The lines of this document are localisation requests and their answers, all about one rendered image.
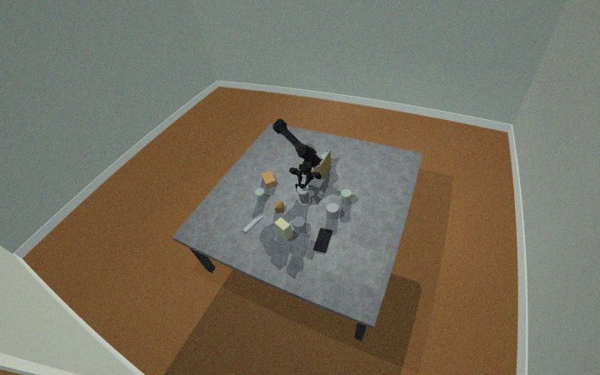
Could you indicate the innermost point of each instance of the light grey flat bar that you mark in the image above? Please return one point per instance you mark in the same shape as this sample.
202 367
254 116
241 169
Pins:
254 221

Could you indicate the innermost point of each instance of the grey cylinder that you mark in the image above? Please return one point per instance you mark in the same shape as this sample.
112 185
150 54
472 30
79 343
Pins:
299 225
332 211

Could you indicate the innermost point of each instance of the glass french press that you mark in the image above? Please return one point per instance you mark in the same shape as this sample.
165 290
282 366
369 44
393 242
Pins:
303 194

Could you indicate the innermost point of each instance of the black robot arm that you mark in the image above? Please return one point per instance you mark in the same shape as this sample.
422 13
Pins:
303 151

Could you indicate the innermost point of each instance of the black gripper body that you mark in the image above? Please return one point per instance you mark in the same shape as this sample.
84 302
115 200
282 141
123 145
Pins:
317 175

